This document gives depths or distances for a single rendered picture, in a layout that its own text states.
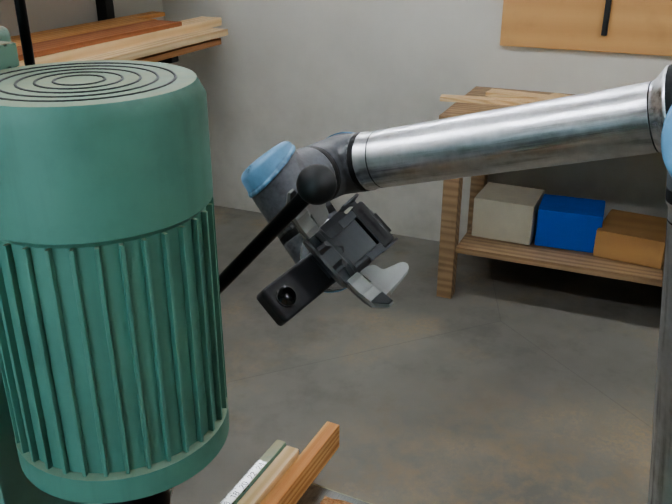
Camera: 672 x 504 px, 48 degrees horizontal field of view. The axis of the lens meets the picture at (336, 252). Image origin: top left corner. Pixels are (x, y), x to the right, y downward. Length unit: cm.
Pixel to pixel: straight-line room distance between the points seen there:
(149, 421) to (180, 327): 8
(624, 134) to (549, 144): 9
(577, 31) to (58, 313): 332
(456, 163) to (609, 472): 174
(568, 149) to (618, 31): 272
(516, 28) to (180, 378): 329
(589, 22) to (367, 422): 205
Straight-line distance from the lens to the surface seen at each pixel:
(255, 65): 428
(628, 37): 369
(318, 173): 63
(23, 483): 76
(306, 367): 299
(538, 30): 373
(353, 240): 85
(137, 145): 50
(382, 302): 77
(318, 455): 108
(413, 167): 107
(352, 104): 407
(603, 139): 97
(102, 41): 341
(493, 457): 260
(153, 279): 54
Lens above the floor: 161
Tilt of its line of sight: 24 degrees down
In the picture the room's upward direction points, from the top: straight up
